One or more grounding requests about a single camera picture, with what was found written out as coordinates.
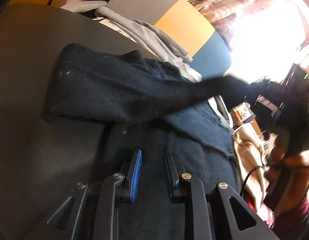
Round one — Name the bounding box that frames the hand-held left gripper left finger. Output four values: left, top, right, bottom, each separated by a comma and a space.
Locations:
24, 149, 143, 240

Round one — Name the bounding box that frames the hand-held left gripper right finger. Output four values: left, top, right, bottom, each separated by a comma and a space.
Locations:
165, 149, 280, 240

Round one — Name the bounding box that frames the black knit sweater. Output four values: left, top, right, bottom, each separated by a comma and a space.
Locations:
42, 42, 260, 240

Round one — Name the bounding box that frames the person's right hand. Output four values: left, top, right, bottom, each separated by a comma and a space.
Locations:
266, 127, 309, 188

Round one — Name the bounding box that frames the cluttered wooden desk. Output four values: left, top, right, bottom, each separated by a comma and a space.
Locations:
230, 102, 260, 130

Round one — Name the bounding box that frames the beige knit sweater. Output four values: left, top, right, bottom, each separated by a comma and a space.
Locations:
232, 124, 270, 205

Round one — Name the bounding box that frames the red garment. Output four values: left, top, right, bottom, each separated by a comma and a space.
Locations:
245, 195, 260, 213

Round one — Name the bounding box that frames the patterned curtain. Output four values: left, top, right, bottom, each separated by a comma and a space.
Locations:
190, 0, 309, 55

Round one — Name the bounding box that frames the grey yellow blue chair back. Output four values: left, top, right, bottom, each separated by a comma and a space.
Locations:
87, 0, 232, 80

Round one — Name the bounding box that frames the grey hooded garment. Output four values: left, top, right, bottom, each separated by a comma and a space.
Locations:
62, 1, 202, 82

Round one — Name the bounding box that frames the white pillow dark piping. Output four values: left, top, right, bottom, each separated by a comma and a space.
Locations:
98, 17, 137, 42

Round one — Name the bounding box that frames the grey metal rail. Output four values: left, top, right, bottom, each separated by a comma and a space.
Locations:
215, 97, 232, 128

